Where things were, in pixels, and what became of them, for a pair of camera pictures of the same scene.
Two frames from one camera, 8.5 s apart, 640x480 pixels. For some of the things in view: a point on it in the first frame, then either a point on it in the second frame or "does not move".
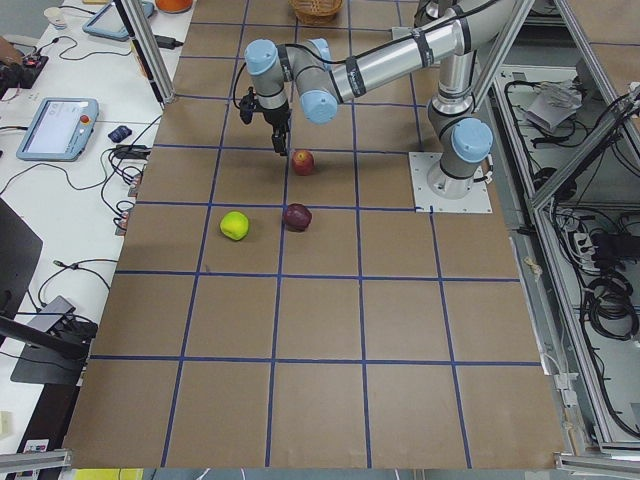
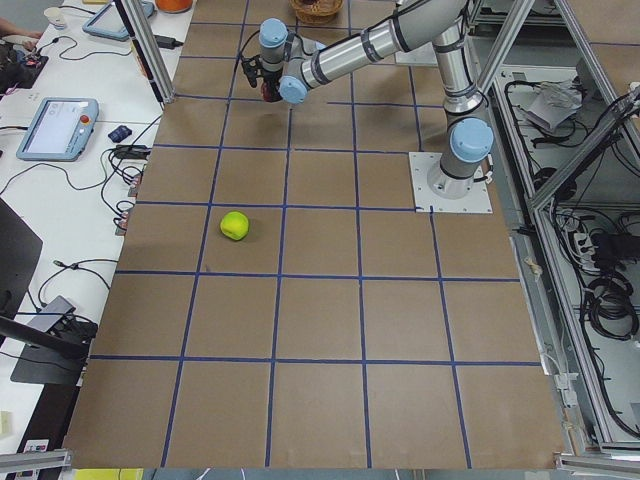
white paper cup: (56, 16) does not move
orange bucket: (174, 6) does not move
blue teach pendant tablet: (60, 130) does not move
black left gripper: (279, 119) -> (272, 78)
